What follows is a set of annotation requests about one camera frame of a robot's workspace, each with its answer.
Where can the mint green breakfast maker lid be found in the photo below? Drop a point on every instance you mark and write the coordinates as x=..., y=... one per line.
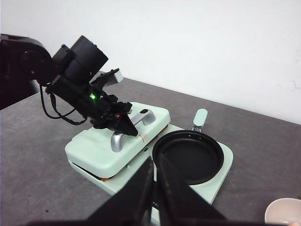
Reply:
x=91, y=149

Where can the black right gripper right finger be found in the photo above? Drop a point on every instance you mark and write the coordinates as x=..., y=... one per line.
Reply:
x=179, y=204

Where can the mint green breakfast maker base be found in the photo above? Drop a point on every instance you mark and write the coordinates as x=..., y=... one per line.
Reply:
x=207, y=190

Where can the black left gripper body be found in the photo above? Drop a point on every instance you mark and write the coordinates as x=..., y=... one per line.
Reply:
x=77, y=67

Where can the black frying pan green handle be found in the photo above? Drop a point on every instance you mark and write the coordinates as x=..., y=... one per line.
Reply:
x=195, y=155

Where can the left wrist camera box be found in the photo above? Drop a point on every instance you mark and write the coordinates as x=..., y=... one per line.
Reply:
x=106, y=79

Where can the beige ceramic bowl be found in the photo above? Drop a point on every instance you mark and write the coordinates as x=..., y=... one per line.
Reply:
x=285, y=211

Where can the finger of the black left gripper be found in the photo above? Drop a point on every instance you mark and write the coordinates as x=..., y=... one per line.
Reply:
x=123, y=124

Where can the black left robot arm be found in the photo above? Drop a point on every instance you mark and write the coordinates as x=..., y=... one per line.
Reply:
x=26, y=58

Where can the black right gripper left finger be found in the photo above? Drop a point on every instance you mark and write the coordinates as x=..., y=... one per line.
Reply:
x=131, y=206

